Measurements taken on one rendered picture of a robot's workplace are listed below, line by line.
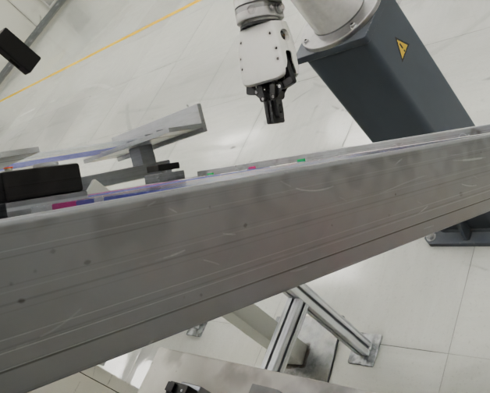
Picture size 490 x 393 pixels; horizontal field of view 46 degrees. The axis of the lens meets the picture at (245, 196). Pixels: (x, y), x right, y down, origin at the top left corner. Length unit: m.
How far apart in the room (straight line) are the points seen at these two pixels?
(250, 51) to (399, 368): 0.89
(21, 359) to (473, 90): 1.89
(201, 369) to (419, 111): 0.71
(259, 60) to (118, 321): 0.82
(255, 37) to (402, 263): 0.90
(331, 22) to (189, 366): 0.71
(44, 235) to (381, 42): 1.06
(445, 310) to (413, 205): 1.17
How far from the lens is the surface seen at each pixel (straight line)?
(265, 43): 1.01
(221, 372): 0.96
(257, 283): 0.29
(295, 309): 1.36
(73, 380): 1.90
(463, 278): 1.59
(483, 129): 0.78
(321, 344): 1.69
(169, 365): 1.07
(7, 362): 0.22
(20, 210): 0.55
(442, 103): 1.40
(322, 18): 1.21
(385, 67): 1.23
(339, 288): 1.77
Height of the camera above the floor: 1.24
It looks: 32 degrees down
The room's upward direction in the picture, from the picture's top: 47 degrees counter-clockwise
